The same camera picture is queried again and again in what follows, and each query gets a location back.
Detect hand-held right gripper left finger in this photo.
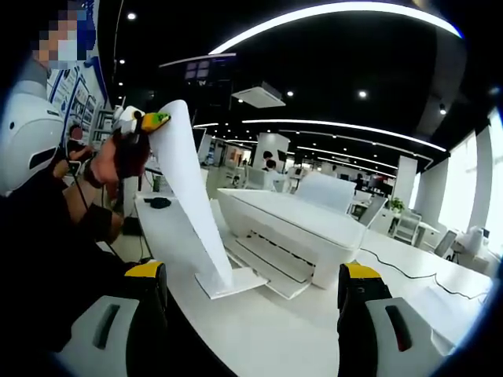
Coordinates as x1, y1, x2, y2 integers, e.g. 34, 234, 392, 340
54, 262, 169, 377

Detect ceiling air conditioner unit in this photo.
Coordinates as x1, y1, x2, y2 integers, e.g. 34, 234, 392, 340
231, 81, 287, 108

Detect white worn chest device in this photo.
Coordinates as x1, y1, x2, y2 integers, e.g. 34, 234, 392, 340
0, 58, 67, 197

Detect person's left hand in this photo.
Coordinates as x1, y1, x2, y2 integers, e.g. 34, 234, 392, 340
84, 131, 152, 188

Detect small background printer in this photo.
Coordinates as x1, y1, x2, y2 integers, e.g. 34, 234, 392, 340
451, 225, 494, 269

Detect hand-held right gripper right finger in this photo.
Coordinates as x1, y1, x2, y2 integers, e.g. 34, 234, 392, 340
336, 262, 457, 377

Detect ceiling hung screen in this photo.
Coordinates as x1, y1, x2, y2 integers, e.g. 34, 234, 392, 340
184, 58, 214, 82

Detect narrow bright window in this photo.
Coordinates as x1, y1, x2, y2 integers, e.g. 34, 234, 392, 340
437, 129, 479, 233

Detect white paper sheet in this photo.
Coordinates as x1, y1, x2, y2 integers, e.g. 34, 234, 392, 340
151, 99, 271, 302

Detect long curved ceiling light strip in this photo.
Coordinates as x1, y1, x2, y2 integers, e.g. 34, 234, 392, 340
240, 118, 448, 153
207, 1, 464, 56

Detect large bright window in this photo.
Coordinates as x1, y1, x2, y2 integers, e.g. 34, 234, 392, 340
484, 108, 503, 245

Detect white printer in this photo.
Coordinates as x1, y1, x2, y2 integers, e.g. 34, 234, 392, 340
217, 171, 369, 300

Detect round ceiling spotlights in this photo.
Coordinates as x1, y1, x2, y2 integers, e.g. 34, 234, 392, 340
116, 13, 448, 115

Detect person's dark clothing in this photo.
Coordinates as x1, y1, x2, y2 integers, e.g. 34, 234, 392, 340
0, 168, 141, 354

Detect blue white wall poster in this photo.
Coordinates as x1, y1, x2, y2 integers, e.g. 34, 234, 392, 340
46, 58, 108, 133

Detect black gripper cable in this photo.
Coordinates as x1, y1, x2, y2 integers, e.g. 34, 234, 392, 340
57, 143, 91, 215

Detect white office chair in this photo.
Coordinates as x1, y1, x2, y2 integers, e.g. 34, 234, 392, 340
392, 211, 424, 246

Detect grey office chair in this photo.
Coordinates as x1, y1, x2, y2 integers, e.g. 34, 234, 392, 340
433, 229, 459, 258

